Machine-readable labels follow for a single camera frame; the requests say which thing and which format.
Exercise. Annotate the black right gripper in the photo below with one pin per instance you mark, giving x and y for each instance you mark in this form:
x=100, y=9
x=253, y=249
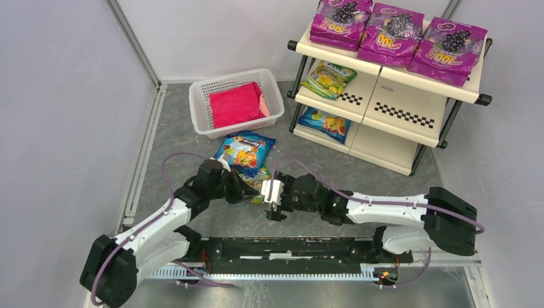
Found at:
x=282, y=197

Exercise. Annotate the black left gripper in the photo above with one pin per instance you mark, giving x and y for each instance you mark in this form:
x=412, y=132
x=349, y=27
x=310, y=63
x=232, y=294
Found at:
x=237, y=188

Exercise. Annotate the green Fox's candy bag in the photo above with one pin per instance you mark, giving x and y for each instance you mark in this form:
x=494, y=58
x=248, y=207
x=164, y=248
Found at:
x=256, y=182

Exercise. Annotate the blue slendy bag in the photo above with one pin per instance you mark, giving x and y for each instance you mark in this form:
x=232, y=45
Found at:
x=247, y=151
x=333, y=126

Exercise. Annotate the blue Slendy bag front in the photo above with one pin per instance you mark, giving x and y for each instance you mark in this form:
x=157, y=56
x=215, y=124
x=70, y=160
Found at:
x=333, y=126

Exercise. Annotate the purple grape candy bag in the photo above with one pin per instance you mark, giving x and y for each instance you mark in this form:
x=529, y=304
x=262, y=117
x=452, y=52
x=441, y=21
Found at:
x=391, y=36
x=339, y=23
x=449, y=51

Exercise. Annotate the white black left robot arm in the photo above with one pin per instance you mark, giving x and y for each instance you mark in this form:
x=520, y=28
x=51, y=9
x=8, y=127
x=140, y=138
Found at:
x=116, y=265

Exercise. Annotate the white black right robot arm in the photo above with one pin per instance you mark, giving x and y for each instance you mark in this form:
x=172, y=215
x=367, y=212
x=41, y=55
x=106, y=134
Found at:
x=436, y=219

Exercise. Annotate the green candy bag on shelf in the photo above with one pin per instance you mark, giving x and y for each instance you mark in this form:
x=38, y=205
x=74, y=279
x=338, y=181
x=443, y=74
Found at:
x=328, y=80

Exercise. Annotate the cream three-tier shelf rack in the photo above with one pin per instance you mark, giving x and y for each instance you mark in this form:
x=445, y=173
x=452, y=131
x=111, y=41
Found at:
x=395, y=115

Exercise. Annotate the pink folded cloth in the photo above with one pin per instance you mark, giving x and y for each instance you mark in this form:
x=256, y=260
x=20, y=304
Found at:
x=239, y=105

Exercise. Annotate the white plastic basket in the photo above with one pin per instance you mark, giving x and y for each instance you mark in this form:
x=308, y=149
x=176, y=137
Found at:
x=199, y=102

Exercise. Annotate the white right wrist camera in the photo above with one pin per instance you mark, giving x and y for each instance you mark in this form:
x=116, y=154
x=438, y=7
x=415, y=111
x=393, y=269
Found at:
x=271, y=191

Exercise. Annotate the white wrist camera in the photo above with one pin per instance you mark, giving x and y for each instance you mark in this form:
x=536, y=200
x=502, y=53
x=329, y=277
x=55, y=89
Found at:
x=220, y=164
x=271, y=191

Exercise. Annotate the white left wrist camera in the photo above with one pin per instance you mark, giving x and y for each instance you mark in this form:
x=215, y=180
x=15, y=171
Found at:
x=220, y=164

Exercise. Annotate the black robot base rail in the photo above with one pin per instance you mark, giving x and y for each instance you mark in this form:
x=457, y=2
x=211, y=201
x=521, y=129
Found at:
x=288, y=255

